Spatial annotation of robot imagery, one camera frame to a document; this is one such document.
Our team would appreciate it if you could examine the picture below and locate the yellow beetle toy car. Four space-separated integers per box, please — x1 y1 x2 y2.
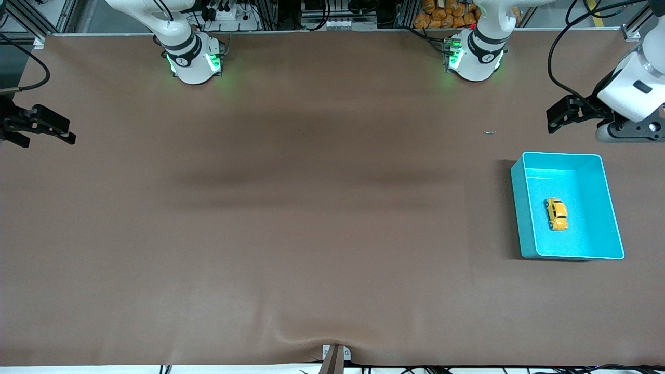
544 197 569 232

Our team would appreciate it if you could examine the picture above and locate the grey base connector box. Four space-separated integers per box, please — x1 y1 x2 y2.
442 36 464 73
212 39 228 73

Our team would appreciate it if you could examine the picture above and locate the turquoise plastic bin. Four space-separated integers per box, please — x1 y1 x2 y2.
510 151 625 260

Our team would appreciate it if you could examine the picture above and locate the pile of orange packets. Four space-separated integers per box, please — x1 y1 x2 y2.
414 0 480 30

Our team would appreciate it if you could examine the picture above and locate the white power strip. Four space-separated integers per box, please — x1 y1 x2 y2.
204 0 261 31

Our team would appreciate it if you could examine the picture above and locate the grey control unit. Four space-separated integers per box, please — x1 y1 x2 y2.
300 0 379 31

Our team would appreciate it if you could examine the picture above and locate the brown table mat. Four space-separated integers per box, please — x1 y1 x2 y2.
0 30 665 367

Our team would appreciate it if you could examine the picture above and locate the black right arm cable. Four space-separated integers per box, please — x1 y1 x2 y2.
0 31 51 94

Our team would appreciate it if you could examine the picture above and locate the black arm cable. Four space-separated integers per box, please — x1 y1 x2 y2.
548 0 665 102
0 31 51 94

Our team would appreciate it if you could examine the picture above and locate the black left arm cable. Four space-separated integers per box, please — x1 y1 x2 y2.
548 0 665 102

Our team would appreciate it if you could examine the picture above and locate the aluminium frame profile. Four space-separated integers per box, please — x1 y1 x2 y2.
621 0 659 43
0 0 79 50

